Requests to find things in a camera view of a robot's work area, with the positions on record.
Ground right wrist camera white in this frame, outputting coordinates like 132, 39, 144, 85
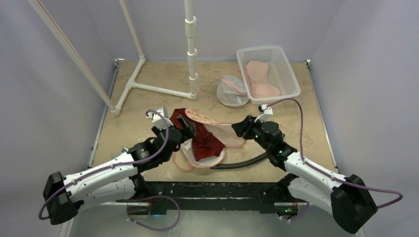
255, 104, 273, 122

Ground white plastic basket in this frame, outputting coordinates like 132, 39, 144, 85
236, 46, 301, 105

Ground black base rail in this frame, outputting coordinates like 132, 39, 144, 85
127, 181, 295, 215

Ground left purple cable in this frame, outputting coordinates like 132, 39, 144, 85
38, 109, 170, 220

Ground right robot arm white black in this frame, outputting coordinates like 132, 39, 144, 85
232, 116, 377, 234

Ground white mesh laundry bag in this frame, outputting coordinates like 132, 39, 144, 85
216, 75, 249, 107

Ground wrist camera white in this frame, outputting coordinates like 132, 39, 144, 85
255, 104, 273, 122
149, 107, 173, 130

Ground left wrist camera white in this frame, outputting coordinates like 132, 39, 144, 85
149, 107, 173, 130

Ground red adjustable wrench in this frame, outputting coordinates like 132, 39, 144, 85
112, 147, 128, 158

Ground black corrugated hose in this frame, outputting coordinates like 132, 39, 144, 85
211, 151, 269, 170

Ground floral mesh laundry bag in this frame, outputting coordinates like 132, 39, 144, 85
170, 108, 246, 171

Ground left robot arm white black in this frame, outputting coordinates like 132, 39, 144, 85
39, 116, 196, 225

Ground dark red bra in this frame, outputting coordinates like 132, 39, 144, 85
170, 108, 225, 161

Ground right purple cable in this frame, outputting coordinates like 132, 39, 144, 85
266, 98, 404, 210

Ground white pvc pipe rack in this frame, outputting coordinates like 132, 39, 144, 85
29, 0, 198, 116

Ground pink bra in basket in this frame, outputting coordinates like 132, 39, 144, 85
245, 61, 281, 99

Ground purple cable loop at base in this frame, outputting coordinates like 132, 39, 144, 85
126, 195, 181, 232

